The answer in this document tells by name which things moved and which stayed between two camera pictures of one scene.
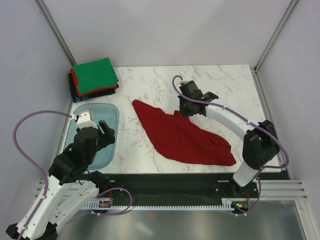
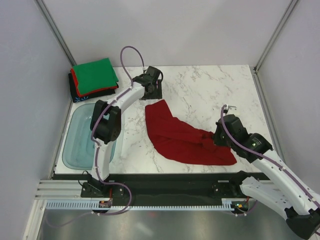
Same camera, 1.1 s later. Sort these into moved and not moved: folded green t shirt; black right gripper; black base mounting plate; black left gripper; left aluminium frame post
Moved: black right gripper; black left gripper
Not moved: left aluminium frame post; folded green t shirt; black base mounting plate
